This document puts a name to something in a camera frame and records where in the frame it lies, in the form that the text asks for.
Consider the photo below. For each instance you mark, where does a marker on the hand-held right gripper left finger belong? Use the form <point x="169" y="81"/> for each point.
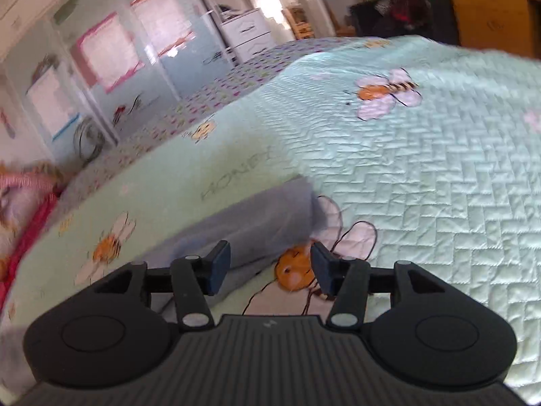
<point x="217" y="268"/>

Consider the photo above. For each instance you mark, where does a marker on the blue bordered poster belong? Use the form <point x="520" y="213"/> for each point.
<point x="53" y="103"/>

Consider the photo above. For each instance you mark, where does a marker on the wooden desk with drawers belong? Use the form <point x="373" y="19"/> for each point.
<point x="494" y="12"/>

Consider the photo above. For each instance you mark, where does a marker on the pink floral rolled quilt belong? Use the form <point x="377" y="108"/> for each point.
<point x="17" y="203"/>

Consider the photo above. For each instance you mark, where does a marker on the white drawer cabinet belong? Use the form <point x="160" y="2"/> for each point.
<point x="249" y="29"/>

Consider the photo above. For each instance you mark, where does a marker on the blue fleece pants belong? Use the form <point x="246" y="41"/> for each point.
<point x="253" y="220"/>

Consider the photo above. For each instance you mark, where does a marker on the wooden chair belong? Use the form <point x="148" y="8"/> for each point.
<point x="302" y="23"/>

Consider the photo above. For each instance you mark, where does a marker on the pile of dark red clothes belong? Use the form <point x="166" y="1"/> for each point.
<point x="410" y="0"/>

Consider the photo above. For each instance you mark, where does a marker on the green bee print quilted blanket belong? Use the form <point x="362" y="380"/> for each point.
<point x="422" y="156"/>

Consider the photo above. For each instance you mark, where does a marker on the black armchair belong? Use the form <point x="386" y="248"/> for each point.
<point x="443" y="21"/>

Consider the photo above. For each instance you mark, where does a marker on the pink bordered poster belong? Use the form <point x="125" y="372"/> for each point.
<point x="105" y="53"/>
<point x="162" y="19"/>

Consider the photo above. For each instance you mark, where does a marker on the heart print bedsheet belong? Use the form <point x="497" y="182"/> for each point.
<point x="211" y="93"/>

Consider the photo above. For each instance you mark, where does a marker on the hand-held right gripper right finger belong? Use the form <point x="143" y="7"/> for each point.
<point x="321" y="268"/>

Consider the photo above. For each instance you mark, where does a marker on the white door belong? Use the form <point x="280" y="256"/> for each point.
<point x="317" y="4"/>

